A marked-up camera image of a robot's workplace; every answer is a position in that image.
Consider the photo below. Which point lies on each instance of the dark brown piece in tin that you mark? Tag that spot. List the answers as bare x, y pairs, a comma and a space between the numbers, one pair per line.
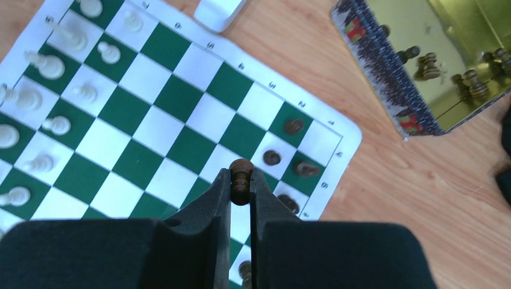
477, 88
427, 67
409, 54
503, 58

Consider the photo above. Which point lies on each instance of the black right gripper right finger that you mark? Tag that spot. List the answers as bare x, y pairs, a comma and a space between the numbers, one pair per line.
288, 252

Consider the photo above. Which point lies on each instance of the dark brown chess piece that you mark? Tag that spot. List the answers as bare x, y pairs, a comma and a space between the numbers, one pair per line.
246, 274
289, 203

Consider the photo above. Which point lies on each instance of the white chess pawn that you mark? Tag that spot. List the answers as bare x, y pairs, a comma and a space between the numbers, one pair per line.
17, 197
110, 54
86, 92
132, 21
58, 125
41, 163

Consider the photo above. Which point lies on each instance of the green white chess board mat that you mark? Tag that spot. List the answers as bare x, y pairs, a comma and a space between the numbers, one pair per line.
179, 105

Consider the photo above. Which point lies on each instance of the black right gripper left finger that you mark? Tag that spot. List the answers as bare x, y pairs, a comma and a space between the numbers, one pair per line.
188, 250

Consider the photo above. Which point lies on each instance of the decorated gold tin box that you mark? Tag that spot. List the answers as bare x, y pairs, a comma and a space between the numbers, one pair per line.
463, 34

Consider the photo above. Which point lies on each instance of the white stand base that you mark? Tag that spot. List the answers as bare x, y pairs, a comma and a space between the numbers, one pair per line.
217, 15

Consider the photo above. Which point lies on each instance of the dark brown chess pawn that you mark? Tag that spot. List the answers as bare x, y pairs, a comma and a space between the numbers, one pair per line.
240, 171
293, 126
271, 157

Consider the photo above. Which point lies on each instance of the dark brown chess knight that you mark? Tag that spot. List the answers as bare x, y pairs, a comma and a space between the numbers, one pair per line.
305, 169

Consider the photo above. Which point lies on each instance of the white chess piece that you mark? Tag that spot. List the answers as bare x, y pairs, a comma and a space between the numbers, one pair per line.
9, 136
90, 8
24, 99
49, 66
75, 39

